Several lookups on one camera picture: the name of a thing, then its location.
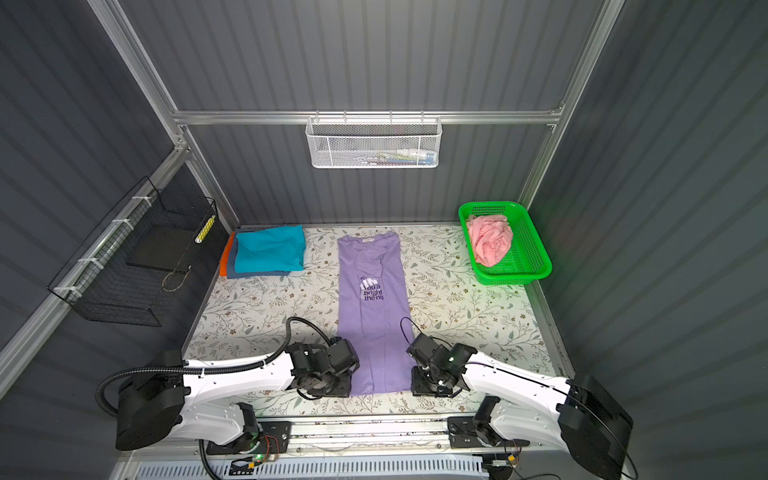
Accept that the purple t-shirt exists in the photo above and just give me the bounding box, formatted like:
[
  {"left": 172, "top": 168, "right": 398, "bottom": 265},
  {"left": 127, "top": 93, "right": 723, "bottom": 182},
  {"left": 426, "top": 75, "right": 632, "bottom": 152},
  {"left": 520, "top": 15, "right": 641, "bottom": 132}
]
[{"left": 337, "top": 232, "right": 415, "bottom": 397}]

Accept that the green plastic basket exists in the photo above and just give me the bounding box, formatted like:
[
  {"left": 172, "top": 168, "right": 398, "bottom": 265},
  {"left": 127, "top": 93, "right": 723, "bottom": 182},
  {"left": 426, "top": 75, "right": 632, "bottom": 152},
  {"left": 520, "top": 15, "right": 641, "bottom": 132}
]
[{"left": 458, "top": 201, "right": 552, "bottom": 285}]

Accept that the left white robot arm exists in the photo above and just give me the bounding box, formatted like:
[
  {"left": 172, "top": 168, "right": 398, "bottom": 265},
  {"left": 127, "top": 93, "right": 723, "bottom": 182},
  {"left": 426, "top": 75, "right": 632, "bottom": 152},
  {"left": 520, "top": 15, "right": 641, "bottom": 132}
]
[{"left": 115, "top": 338, "right": 360, "bottom": 451}]

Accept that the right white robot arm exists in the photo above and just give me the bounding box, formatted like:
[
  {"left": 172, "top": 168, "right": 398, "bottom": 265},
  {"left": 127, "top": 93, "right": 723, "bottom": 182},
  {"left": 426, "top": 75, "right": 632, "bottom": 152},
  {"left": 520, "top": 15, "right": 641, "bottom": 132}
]
[{"left": 407, "top": 333, "right": 639, "bottom": 479}]

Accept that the floral table mat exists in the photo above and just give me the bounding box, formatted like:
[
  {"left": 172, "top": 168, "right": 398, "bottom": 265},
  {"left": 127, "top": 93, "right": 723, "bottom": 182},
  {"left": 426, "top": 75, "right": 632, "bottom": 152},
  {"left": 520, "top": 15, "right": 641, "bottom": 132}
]
[{"left": 179, "top": 224, "right": 571, "bottom": 419}]

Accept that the folded teal t-shirt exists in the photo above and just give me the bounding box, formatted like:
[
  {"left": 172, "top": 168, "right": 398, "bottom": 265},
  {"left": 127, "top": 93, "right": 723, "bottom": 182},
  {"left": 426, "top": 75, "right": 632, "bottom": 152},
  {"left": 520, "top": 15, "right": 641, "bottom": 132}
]
[{"left": 234, "top": 225, "right": 306, "bottom": 273}]

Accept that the folded blue t-shirt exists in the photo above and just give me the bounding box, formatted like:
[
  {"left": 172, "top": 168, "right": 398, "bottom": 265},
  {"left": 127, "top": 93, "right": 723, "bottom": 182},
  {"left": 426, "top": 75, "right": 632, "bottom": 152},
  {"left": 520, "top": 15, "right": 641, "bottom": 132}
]
[{"left": 226, "top": 237, "right": 289, "bottom": 279}]

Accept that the pink t-shirt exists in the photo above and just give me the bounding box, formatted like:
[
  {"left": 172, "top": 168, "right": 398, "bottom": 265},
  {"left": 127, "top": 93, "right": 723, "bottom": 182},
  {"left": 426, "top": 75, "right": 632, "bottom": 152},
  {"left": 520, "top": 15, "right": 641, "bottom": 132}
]
[{"left": 466, "top": 214, "right": 514, "bottom": 267}]

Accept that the folded orange t-shirt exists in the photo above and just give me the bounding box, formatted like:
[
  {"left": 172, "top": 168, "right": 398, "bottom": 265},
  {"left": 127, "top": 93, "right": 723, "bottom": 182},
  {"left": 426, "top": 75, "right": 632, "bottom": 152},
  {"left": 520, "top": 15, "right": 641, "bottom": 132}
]
[{"left": 219, "top": 232, "right": 235, "bottom": 277}]

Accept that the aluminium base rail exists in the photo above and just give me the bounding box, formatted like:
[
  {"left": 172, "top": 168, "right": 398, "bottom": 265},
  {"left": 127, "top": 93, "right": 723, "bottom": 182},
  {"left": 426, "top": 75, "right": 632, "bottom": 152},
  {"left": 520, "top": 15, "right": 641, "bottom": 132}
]
[{"left": 119, "top": 413, "right": 613, "bottom": 460}]

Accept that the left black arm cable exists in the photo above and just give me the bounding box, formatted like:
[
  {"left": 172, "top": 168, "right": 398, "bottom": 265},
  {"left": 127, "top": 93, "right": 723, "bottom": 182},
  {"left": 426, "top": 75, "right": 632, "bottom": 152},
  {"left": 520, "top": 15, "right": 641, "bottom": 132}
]
[{"left": 94, "top": 316, "right": 331, "bottom": 480}]

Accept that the black wire basket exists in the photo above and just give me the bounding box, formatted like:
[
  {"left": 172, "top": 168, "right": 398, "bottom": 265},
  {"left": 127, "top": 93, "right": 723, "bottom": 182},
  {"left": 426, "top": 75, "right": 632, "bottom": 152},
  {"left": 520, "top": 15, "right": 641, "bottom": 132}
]
[{"left": 48, "top": 180, "right": 218, "bottom": 327}]

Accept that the white wire mesh basket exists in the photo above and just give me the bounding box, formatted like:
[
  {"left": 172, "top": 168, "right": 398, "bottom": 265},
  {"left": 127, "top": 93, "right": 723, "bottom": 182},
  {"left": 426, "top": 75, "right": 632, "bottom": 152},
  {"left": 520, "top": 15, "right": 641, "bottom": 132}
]
[{"left": 305, "top": 118, "right": 443, "bottom": 169}]

